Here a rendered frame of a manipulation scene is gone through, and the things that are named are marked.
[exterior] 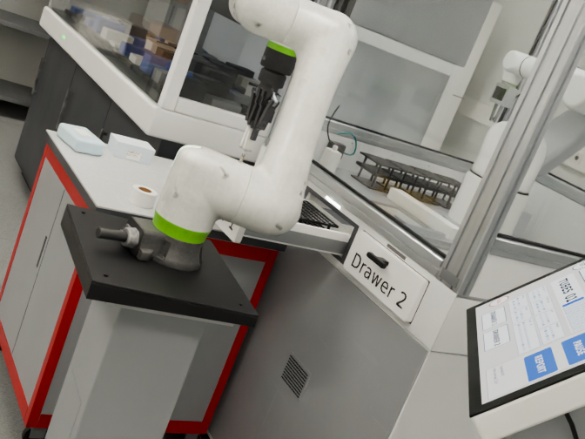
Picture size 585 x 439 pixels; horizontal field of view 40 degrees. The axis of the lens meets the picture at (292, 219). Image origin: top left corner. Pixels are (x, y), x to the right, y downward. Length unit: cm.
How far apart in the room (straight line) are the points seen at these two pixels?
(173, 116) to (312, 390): 112
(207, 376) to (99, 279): 98
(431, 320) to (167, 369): 60
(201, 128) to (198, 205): 122
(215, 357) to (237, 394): 14
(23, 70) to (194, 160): 458
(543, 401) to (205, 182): 82
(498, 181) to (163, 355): 81
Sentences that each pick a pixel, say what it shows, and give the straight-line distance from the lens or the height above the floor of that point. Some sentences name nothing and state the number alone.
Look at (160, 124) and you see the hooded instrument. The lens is 282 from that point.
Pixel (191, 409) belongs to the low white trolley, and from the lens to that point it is 252.
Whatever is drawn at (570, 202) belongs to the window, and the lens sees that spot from 196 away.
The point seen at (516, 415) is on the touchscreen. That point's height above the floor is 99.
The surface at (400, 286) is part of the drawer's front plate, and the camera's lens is 193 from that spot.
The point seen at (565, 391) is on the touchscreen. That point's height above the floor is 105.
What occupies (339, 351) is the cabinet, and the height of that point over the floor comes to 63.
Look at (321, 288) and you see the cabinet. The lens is 220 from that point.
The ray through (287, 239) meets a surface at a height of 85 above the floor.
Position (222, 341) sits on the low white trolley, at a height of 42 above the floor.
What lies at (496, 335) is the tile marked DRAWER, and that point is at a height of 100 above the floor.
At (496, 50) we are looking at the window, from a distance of 193.
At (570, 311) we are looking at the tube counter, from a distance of 140.
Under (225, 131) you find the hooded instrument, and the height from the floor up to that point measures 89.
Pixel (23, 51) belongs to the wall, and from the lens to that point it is 615.
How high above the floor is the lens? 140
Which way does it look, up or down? 14 degrees down
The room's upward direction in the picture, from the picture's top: 22 degrees clockwise
